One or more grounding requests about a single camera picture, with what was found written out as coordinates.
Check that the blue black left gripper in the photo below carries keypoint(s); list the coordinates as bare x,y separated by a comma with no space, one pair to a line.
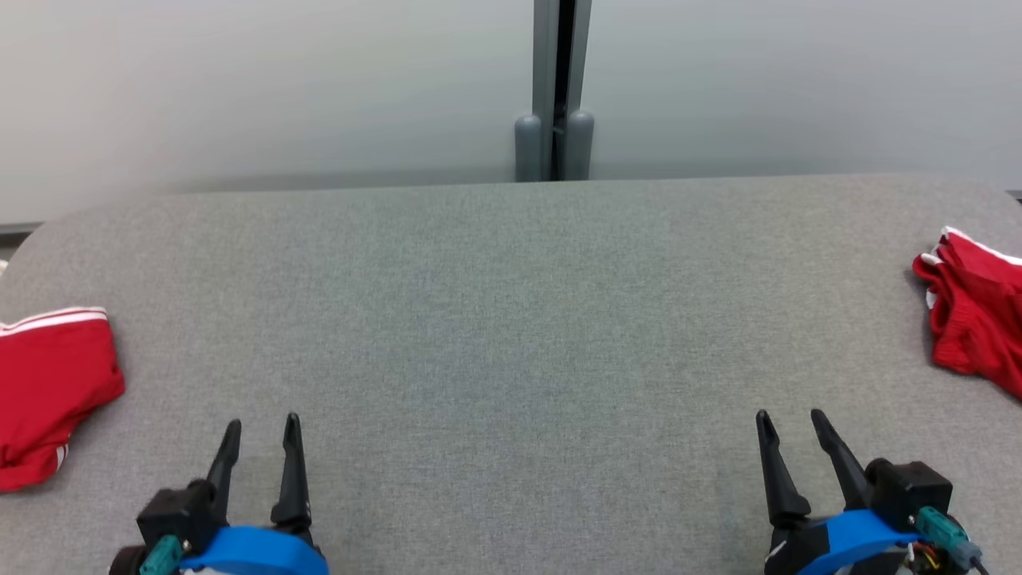
255,555

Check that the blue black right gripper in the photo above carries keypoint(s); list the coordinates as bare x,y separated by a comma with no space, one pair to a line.
838,543

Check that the red and white jersey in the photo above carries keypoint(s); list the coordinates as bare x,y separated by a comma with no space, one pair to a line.
978,311

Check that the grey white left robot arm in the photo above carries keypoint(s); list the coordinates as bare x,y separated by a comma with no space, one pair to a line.
126,564

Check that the folded red garment white stripes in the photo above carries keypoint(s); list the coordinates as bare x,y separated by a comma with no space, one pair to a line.
48,391

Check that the grey partition post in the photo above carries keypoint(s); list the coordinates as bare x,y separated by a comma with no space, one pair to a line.
555,120

